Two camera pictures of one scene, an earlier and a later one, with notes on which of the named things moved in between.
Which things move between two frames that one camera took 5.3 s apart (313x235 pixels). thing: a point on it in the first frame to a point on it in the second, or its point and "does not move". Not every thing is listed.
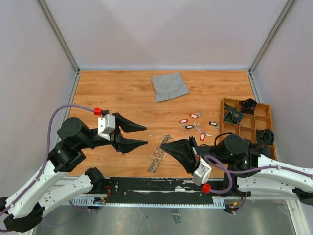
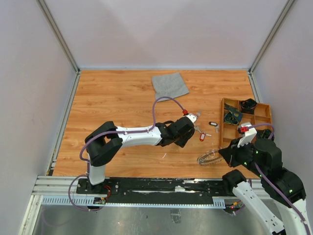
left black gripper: [124, 144] to [182, 143]
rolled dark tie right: [266, 136] does not move
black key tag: [213, 123] does not move
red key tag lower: [202, 135] does not move
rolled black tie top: [248, 106] does not move
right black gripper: [188, 152] to [229, 153]
